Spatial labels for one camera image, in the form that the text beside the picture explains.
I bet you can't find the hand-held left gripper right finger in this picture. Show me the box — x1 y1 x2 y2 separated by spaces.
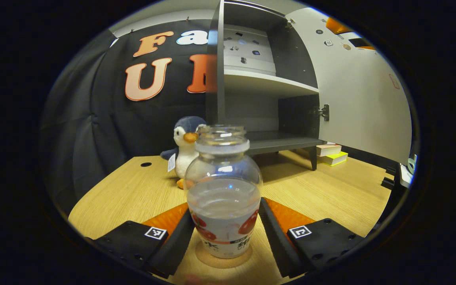
258 197 368 279

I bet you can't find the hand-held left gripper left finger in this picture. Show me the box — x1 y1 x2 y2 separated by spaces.
87 202 196 277

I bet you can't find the round brown coaster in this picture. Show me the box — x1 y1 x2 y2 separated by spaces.
195 241 253 270

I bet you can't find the grey cabinet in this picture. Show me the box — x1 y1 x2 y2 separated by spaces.
205 0 329 171

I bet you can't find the clear bottle with red label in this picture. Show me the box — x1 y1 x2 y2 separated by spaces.
184 125 264 260

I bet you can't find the yellow book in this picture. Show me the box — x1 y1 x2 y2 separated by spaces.
318 151 349 167

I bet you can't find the white book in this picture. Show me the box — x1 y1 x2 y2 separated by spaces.
316 143 342 157

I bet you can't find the penguin plush toy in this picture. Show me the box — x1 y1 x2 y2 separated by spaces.
160 116 208 190

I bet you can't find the black backdrop cloth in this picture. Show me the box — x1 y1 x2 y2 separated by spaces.
40 18 217 218

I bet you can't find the white flat object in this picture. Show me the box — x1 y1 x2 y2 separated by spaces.
399 163 412 188

